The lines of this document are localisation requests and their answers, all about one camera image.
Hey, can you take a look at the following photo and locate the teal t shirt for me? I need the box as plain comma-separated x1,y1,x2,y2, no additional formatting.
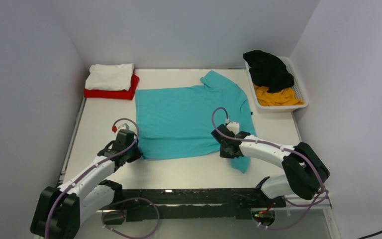
135,70,256,160

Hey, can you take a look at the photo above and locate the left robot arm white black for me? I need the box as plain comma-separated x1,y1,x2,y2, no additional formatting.
30,128,142,239

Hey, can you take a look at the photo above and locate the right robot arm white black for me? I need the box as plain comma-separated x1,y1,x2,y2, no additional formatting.
211,124,330,207

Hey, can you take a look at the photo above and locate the red folded t shirt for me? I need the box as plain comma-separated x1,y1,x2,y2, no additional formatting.
84,74,140,100

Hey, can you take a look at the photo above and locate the white folded t shirt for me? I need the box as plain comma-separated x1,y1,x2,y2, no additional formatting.
85,63,134,91

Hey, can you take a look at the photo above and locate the yellow t shirt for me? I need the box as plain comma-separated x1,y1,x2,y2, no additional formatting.
253,85,305,107

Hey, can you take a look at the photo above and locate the black t shirt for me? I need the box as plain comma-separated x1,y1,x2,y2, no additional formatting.
243,50,294,93

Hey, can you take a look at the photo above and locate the white plastic basket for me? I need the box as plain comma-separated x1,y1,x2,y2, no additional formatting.
245,56,309,114

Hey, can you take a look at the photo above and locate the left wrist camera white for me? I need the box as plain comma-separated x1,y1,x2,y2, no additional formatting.
111,123,129,133

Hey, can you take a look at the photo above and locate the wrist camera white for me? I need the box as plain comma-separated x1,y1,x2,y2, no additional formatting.
226,121,240,135
111,123,129,133

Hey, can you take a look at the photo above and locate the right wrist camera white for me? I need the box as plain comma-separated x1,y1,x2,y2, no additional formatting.
226,121,240,135

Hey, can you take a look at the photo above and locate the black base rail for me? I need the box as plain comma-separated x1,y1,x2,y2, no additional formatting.
101,188,286,224

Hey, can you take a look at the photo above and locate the black cable corner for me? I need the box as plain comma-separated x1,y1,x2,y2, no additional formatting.
357,221,382,239

